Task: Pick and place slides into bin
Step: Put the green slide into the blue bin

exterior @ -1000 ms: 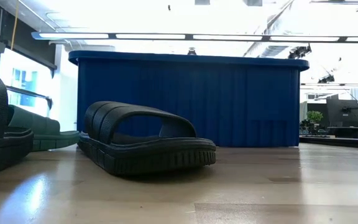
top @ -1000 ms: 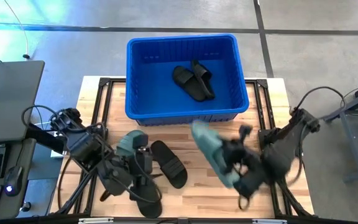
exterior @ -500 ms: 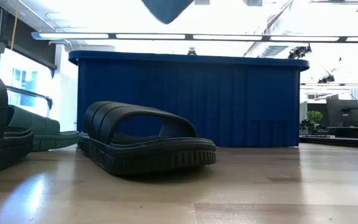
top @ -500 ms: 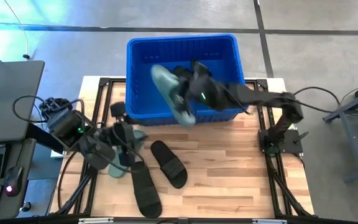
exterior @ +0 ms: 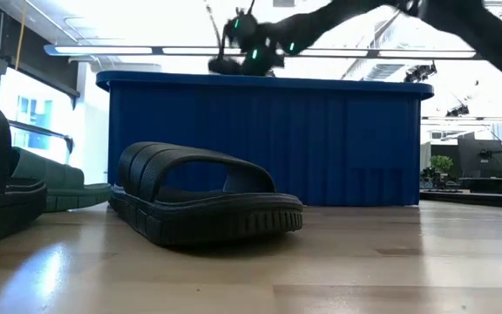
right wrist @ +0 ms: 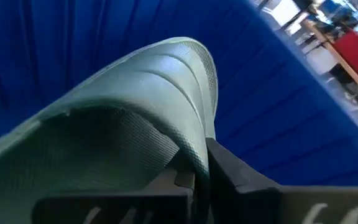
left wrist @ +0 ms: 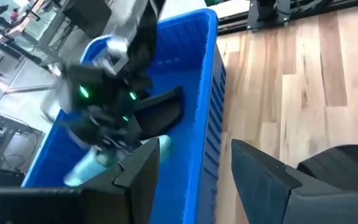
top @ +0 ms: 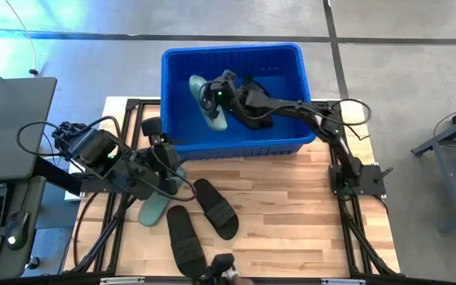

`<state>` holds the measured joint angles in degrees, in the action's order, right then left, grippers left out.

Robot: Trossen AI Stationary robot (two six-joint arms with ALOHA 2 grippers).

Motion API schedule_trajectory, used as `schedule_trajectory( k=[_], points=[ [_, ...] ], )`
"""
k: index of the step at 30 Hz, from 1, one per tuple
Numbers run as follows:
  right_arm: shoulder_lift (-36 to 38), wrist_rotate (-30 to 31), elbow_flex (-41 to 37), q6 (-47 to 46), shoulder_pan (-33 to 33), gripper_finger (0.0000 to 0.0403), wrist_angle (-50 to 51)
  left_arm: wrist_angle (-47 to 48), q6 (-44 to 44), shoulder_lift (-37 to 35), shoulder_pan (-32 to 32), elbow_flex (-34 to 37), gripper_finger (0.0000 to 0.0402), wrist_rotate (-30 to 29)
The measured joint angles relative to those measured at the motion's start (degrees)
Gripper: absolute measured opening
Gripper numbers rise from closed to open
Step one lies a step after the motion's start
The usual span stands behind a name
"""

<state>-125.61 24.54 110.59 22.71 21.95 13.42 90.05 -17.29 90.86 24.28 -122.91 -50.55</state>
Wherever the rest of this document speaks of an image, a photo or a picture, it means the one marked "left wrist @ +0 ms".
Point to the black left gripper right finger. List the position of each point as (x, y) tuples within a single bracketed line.
[(259, 186)]

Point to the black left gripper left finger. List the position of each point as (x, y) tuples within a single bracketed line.
[(135, 193)]

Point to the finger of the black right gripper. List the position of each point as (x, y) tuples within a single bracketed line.
[(84, 132), (134, 132)]

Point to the light green slide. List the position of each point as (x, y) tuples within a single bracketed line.
[(82, 171)]

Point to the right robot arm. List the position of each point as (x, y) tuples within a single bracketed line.
[(126, 18)]

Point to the blue plastic bin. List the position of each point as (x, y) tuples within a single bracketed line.
[(179, 46)]

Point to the black office cabinet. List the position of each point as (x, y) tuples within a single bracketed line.
[(87, 17)]

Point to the person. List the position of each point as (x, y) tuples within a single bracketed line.
[(14, 15)]

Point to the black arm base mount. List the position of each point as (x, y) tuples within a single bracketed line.
[(267, 14)]

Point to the black table end rail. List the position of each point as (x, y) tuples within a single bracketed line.
[(322, 14)]

